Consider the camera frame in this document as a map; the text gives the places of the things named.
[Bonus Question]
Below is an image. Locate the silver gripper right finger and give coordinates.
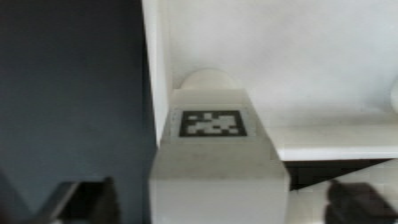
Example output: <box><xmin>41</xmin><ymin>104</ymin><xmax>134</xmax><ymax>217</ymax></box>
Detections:
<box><xmin>324</xmin><ymin>180</ymin><xmax>398</xmax><ymax>224</ymax></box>

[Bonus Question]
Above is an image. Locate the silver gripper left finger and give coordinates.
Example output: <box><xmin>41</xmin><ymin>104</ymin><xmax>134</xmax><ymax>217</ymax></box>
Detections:
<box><xmin>34</xmin><ymin>177</ymin><xmax>121</xmax><ymax>224</ymax></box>

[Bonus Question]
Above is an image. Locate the white square table top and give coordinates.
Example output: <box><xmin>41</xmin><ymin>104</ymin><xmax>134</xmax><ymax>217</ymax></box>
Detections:
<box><xmin>143</xmin><ymin>0</ymin><xmax>398</xmax><ymax>161</ymax></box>

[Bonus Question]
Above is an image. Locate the white table leg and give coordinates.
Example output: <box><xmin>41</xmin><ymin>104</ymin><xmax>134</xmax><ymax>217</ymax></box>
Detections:
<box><xmin>150</xmin><ymin>69</ymin><xmax>290</xmax><ymax>224</ymax></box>

